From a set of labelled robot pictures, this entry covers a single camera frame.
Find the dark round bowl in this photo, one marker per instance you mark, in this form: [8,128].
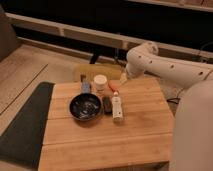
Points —
[85,106]

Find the white cylindrical container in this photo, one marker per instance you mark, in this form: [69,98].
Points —
[100,82]

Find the orange red pepper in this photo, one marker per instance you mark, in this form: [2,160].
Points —
[113,87]

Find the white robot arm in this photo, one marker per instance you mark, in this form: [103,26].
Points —
[192,142]

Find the dark grey floor mat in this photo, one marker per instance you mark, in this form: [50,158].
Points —
[21,142]

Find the white bottle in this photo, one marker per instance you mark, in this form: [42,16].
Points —
[117,107]

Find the wooden table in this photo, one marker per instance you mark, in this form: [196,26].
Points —
[143,137]

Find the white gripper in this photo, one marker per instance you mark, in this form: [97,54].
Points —
[123,77]

